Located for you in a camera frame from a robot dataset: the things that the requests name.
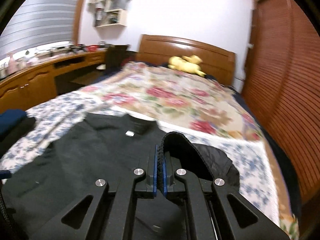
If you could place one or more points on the yellow plush toy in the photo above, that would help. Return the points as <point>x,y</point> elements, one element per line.
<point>186,64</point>

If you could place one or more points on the wooden headboard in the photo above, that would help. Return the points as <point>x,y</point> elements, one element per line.
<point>217,62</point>

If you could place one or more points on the dark wooden chair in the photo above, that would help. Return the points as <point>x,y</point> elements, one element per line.
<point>114,56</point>

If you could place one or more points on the red floral beige quilt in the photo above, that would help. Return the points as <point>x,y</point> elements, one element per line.
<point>178,98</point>

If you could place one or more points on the blue floral white bedsheet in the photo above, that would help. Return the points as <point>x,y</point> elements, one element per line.
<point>242,164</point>

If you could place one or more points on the louvered wooden wardrobe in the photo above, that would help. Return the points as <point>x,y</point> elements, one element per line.
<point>282,91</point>

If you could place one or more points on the wooden desk cabinet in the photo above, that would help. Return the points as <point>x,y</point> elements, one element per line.
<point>35,85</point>

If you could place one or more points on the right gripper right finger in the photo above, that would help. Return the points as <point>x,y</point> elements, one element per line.
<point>213,209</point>

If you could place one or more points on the black jacket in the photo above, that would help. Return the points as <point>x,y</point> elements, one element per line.
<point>99,147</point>

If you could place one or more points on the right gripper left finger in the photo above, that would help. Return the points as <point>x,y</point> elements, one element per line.
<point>107,210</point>

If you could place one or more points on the folded navy blue garment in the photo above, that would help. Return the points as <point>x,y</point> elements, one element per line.
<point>10,118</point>

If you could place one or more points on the grey window blind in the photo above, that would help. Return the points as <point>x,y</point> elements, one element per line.
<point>38,22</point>

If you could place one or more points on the folded black garment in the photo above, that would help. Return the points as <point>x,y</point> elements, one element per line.
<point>12,135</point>

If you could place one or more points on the white wall shelf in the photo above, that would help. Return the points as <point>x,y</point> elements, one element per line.
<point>109,13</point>

